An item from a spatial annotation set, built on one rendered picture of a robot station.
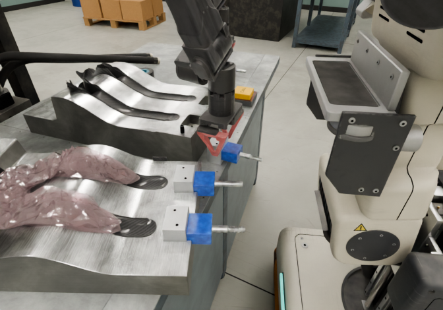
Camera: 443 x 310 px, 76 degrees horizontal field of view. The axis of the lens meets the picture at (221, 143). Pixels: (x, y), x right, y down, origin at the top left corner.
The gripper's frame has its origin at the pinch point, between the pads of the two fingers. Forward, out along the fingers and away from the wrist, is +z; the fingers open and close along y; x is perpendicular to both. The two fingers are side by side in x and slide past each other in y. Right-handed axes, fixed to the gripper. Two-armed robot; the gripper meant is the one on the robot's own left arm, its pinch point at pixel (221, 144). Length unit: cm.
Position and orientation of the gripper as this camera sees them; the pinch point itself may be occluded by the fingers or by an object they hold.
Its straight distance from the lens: 68.7
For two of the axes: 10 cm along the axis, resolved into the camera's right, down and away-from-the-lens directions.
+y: -3.9, 5.5, -7.4
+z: 0.0, 8.1, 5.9
